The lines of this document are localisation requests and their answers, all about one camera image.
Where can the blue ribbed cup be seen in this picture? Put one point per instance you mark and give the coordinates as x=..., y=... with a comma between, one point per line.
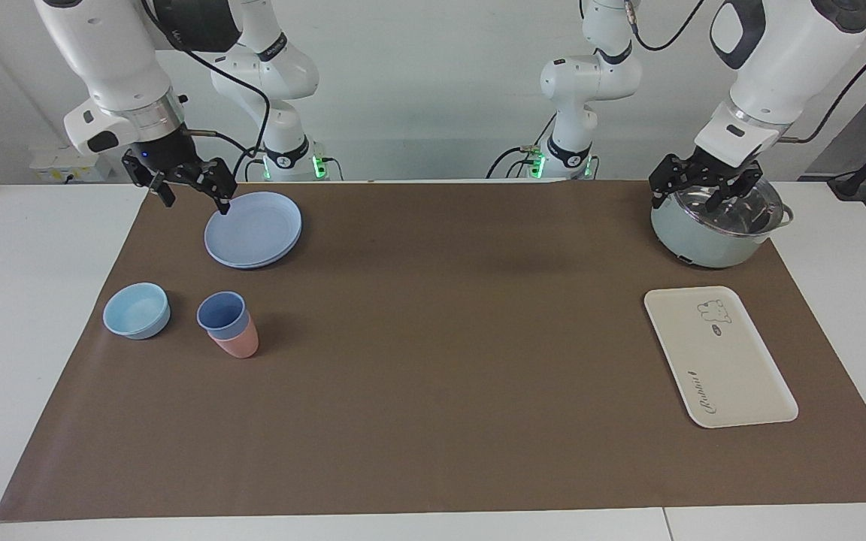
x=222, y=314

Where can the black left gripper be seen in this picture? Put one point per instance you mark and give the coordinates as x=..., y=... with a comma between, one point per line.
x=722, y=169

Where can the pale blue plate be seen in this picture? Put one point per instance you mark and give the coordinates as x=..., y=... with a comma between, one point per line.
x=252, y=229

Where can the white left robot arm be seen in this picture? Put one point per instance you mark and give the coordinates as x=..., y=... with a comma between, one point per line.
x=786, y=60

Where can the brown table mat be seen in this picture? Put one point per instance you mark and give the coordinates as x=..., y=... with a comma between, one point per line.
x=433, y=376

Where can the pale green glass-lidded pot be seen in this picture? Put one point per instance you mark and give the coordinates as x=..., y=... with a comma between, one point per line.
x=696, y=237

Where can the light blue bowl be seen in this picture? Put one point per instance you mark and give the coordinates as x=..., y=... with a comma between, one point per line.
x=136, y=312

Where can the white power strip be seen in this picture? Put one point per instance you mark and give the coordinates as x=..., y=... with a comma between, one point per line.
x=65, y=161

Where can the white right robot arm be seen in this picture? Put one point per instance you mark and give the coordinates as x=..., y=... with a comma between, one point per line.
x=102, y=52

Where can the cream rabbit print tray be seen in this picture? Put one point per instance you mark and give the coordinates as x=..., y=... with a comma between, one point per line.
x=719, y=361

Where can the pink cup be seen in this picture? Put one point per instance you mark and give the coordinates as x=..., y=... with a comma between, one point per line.
x=241, y=346

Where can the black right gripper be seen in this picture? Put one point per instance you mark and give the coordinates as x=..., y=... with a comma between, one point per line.
x=166, y=154

